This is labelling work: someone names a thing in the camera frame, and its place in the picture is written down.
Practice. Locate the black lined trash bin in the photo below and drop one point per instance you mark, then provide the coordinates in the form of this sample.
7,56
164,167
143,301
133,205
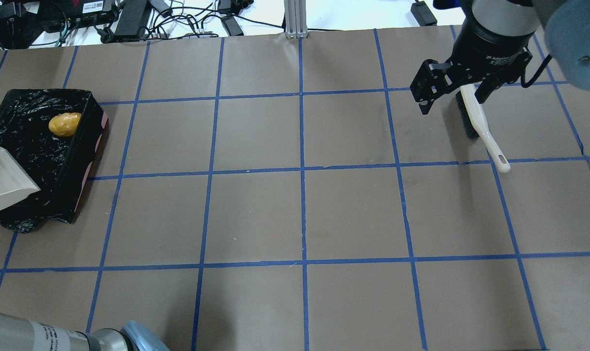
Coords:
59,166

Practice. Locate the beige hand brush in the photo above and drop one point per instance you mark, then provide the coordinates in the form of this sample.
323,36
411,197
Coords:
476,126

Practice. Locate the aluminium frame post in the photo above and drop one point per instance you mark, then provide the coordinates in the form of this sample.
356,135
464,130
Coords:
295,19

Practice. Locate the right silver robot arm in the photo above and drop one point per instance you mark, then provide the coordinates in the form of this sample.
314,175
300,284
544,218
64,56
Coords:
565,25

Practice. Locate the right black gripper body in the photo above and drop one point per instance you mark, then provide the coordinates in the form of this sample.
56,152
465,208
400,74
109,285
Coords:
490,45

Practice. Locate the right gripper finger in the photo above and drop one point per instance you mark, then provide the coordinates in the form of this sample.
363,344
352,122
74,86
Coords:
488,84
430,83

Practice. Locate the black power adapter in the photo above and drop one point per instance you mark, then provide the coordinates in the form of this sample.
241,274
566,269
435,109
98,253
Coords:
422,14

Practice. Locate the beige dustpan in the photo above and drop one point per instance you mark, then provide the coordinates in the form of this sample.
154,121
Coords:
15,183

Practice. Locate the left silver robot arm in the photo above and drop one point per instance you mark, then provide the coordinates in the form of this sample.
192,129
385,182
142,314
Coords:
20,334

